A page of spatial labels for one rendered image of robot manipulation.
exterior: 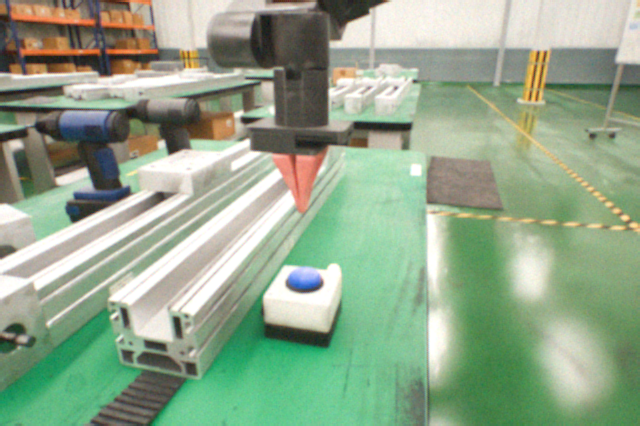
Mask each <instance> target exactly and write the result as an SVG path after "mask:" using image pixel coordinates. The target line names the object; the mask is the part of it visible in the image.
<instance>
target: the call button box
mask: <svg viewBox="0 0 640 426"><path fill-rule="evenodd" d="M297 268H301V267H293V266H284V267H283V268H282V270H281V271H280V273H279V274H278V276H277V277H276V279H275V280H274V281H273V283H272V284H271V286H270V287H269V289H268V290H267V292H266V293H265V295H264V297H263V304H262V306H261V311H260V313H261V316H262V317H264V321H265V324H264V327H265V337H266V338H272V339H278V340H283V341H289V342H296V343H302V344H308V345H314V346H320V347H325V348H328V347H329V346H330V343H331V340H332V337H333V334H334V331H335V328H336V325H337V322H338V319H339V316H340V314H341V311H342V299H341V297H342V273H340V275H339V276H338V277H330V276H329V275H328V271H325V270H317V269H316V270H317V271H319V272H320V274H321V283H320V284H319V285H318V286H316V287H314V288H310V289H299V288H295V287H293V286H292V285H289V283H288V274H289V273H291V272H292V271H293V270H295V269H297Z"/></svg>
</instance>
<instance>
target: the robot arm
mask: <svg viewBox="0 0 640 426"><path fill-rule="evenodd" d="M389 1H392V0H233V1H232V2H230V3H229V4H228V6H227V7H226V9H225V11H224V12H218V13H216V14H214V15H213V16H212V17H211V19H210V20H209V23H208V25H207V30H206V43H207V48H208V52H209V54H210V57H211V58H212V60H213V61H214V63H215V64H216V65H217V66H219V67H220V68H223V69H239V70H271V69H273V68H283V70H273V103H274V117H267V118H264V119H261V120H259V121H257V122H254V123H252V124H249V125H247V126H246V134H247V139H249V146H250V151H251V152H264V153H272V161H273V162H274V164H275V166H276V168H277V169H278V171H279V173H280V174H281V176H282V178H283V179H284V181H285V183H286V184H288V186H289V188H290V190H291V192H292V195H293V197H294V200H295V203H296V205H297V208H298V211H299V212H300V213H305V212H306V210H307V209H308V206H309V202H310V198H311V194H312V190H313V186H314V182H315V180H316V178H317V175H318V173H319V171H320V169H321V166H322V164H323V162H324V160H325V158H326V155H327V153H328V151H329V148H330V146H342V147H349V145H350V144H351V136H352V135H353V133H354V121H347V120H329V92H330V68H329V67H330V41H341V40H342V37H343V35H344V32H345V30H346V27H347V25H348V23H349V22H352V21H354V20H357V19H359V18H362V17H364V16H367V15H369V14H371V12H370V9H372V8H374V7H377V6H379V5H382V4H384V3H387V2H389Z"/></svg>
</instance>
